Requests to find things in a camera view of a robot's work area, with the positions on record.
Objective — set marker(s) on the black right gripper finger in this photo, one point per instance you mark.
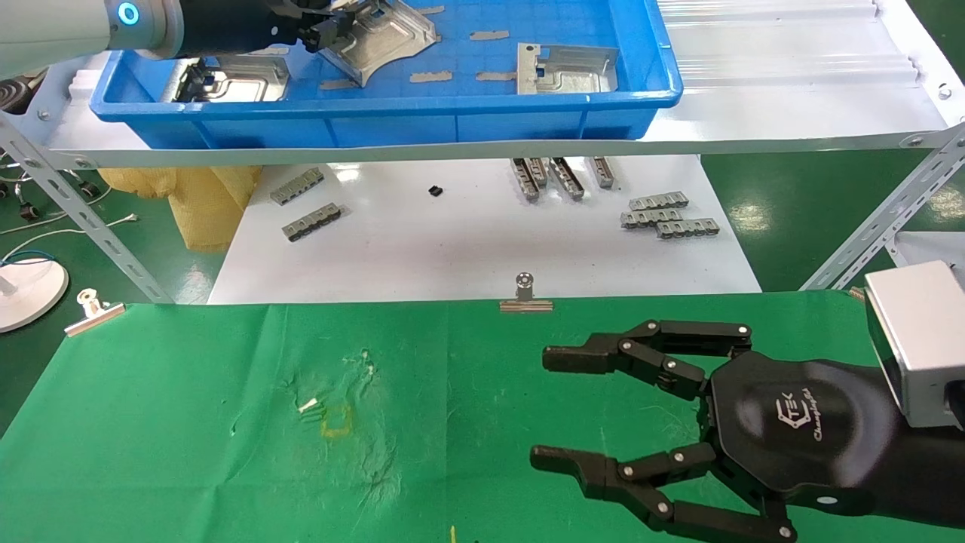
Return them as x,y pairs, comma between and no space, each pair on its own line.
588,354

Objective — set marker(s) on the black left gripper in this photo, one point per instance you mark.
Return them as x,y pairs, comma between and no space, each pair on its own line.
226,26

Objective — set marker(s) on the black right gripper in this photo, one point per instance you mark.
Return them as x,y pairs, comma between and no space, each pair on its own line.
799,422

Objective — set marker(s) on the stamped metal plate part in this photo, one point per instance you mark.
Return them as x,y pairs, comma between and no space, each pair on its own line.
249,79
573,72
384,41

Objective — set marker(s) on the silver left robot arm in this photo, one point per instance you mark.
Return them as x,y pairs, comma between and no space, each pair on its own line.
68,26

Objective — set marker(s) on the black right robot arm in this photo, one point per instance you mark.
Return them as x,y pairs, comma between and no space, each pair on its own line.
935,475

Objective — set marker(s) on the grey tape strip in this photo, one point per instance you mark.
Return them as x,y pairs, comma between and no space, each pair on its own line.
431,77
496,76
279,52
490,35
433,10
337,84

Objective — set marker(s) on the silver binder clip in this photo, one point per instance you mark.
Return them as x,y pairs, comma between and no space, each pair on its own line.
94,318
525,304

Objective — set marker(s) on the blue plastic tray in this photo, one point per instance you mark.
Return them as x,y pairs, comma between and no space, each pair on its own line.
377,121

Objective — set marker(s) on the grey slotted connector bar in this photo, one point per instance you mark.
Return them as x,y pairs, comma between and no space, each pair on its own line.
603,173
687,228
567,179
538,170
296,187
524,181
648,219
658,201
310,223

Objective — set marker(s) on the white table board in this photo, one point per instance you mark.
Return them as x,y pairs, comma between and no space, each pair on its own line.
452,249

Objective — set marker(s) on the yellow mesh bag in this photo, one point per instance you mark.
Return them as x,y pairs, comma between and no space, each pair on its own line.
203,204

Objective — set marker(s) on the green table cloth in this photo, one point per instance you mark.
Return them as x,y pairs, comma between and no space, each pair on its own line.
377,422

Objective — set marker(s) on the small white scrap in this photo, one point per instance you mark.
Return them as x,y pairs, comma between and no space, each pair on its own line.
307,406

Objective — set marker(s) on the perforated angle iron strut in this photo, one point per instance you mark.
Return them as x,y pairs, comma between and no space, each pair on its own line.
882,215
83,219

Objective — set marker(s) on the black coiled object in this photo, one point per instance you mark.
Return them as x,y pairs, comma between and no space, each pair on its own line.
11,96

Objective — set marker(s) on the white corrugated plastic sheet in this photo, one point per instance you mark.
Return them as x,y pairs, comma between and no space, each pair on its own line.
784,68

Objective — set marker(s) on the white flat panel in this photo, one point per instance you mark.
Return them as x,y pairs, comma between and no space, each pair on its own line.
931,247

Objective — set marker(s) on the white round stand base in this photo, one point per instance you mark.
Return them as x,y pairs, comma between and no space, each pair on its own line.
34,290

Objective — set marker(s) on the white metal shelf frame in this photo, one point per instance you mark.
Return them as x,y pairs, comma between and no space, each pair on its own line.
452,151

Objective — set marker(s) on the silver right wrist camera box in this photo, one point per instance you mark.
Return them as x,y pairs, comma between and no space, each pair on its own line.
923,339

